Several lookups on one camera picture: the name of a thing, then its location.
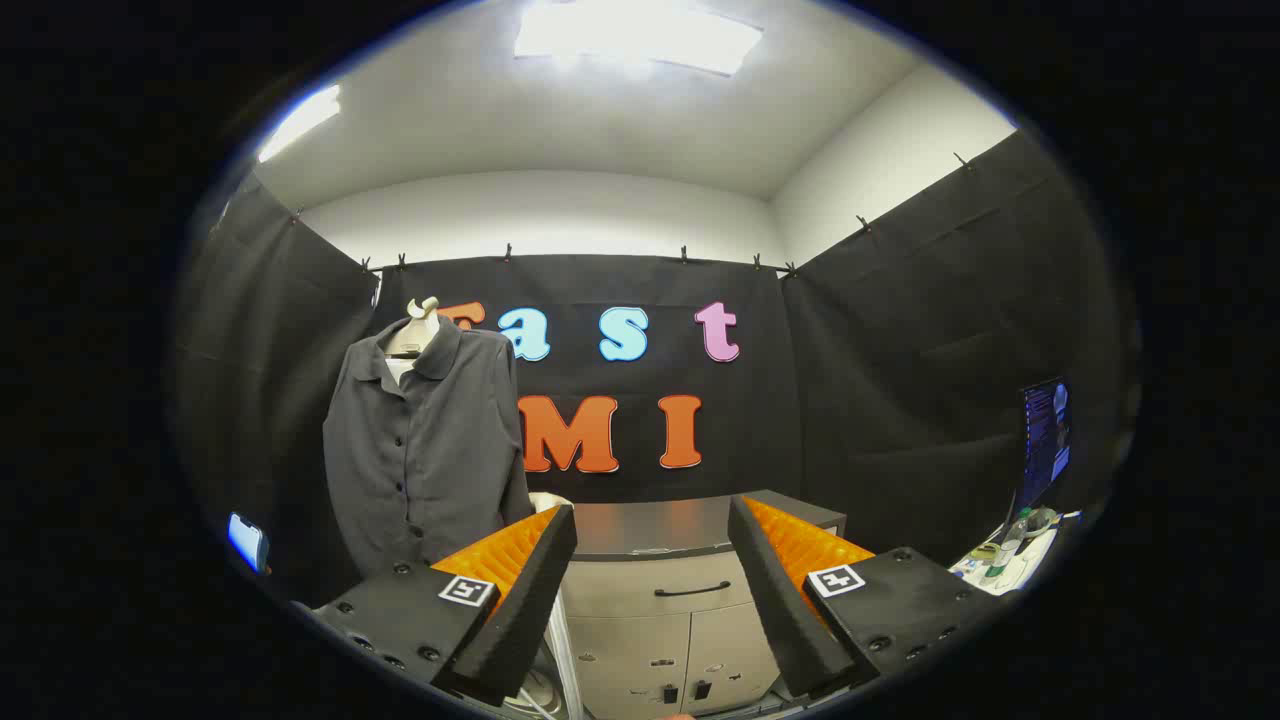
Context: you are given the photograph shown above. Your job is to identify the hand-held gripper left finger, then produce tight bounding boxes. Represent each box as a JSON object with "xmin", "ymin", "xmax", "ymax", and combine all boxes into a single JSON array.
[{"xmin": 295, "ymin": 503, "xmax": 579, "ymax": 707}]

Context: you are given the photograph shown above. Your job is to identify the beige clothes hanger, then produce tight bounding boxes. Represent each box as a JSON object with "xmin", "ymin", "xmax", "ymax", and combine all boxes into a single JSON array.
[{"xmin": 383, "ymin": 296, "xmax": 441, "ymax": 386}]

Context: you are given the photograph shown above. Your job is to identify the cluttered white side desk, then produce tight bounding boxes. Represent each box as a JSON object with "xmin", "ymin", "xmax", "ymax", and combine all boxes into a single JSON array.
[{"xmin": 950, "ymin": 508, "xmax": 1083, "ymax": 597}]

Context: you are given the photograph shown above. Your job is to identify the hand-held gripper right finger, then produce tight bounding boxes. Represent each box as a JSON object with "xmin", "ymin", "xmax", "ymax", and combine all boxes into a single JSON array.
[{"xmin": 727, "ymin": 494, "xmax": 1001, "ymax": 701}]

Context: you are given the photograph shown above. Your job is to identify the smartphone with lit screen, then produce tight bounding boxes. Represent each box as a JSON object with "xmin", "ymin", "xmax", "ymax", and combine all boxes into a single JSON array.
[{"xmin": 227, "ymin": 512, "xmax": 269, "ymax": 573}]

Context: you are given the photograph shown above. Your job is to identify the computer monitor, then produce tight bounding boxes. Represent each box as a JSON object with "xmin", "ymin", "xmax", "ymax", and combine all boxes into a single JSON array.
[{"xmin": 1015, "ymin": 378, "xmax": 1073, "ymax": 511}]

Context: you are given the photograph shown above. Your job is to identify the black backdrop cloth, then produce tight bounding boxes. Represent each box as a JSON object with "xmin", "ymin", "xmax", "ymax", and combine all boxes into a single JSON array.
[{"xmin": 175, "ymin": 130, "xmax": 1131, "ymax": 611}]

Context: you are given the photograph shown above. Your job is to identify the dark grey button shirt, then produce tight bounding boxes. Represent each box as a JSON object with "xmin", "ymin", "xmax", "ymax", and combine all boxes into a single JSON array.
[{"xmin": 322, "ymin": 315, "xmax": 536, "ymax": 581}]

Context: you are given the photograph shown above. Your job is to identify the grey garment steamer hose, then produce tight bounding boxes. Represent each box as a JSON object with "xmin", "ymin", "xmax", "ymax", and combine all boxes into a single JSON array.
[{"xmin": 545, "ymin": 590, "xmax": 586, "ymax": 719}]

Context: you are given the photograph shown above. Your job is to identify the beige cabinet with grey top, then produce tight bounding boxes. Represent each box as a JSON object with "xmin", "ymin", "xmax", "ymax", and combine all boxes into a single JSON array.
[{"xmin": 560, "ymin": 490, "xmax": 849, "ymax": 719}]

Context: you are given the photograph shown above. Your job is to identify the row of black clips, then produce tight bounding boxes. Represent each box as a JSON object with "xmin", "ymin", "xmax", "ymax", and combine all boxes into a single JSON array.
[{"xmin": 290, "ymin": 152, "xmax": 973, "ymax": 279}]

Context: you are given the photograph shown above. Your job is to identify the narrow ceiling light strip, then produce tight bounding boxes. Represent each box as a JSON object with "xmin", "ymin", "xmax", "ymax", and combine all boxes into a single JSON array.
[{"xmin": 257, "ymin": 85, "xmax": 343, "ymax": 164}]

